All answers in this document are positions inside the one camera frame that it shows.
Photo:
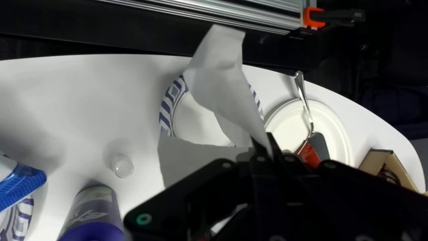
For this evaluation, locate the orange clamp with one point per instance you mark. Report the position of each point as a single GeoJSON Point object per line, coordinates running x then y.
{"type": "Point", "coordinates": [312, 17]}

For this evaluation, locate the metal serving spoon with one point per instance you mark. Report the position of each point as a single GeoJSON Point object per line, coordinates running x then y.
{"type": "Point", "coordinates": [319, 148]}

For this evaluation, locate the small blue labelled bottle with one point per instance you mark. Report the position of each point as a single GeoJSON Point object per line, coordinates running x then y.
{"type": "Point", "coordinates": [94, 215]}

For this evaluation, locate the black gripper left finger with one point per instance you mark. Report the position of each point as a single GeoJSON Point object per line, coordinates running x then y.
{"type": "Point", "coordinates": [258, 165]}

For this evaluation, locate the aluminium robot stand frame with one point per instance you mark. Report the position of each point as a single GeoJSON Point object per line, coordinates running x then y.
{"type": "Point", "coordinates": [201, 11]}

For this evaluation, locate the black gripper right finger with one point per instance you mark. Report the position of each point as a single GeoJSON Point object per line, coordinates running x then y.
{"type": "Point", "coordinates": [276, 163]}

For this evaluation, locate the blue pretzel snack bag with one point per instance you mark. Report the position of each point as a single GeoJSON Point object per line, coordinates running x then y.
{"type": "Point", "coordinates": [18, 185]}

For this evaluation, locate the open cardboard box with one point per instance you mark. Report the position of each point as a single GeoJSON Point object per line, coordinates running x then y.
{"type": "Point", "coordinates": [383, 163]}

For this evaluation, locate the plain white plate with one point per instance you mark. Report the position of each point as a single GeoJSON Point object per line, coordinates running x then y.
{"type": "Point", "coordinates": [289, 129]}

